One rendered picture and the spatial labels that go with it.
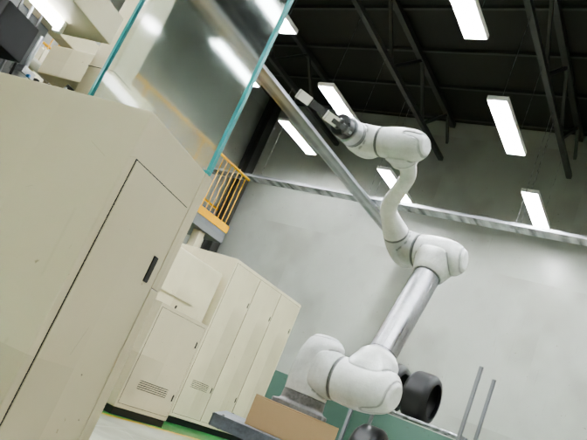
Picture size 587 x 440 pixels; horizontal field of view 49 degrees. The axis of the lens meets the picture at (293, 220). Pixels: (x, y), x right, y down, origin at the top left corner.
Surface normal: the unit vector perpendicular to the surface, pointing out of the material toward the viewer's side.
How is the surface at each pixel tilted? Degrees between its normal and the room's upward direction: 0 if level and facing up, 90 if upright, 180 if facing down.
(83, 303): 90
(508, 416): 90
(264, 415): 90
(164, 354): 90
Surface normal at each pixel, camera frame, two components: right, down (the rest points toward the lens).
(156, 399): 0.81, 0.18
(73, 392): 0.89, 0.27
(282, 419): 0.02, -0.27
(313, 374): -0.44, -0.32
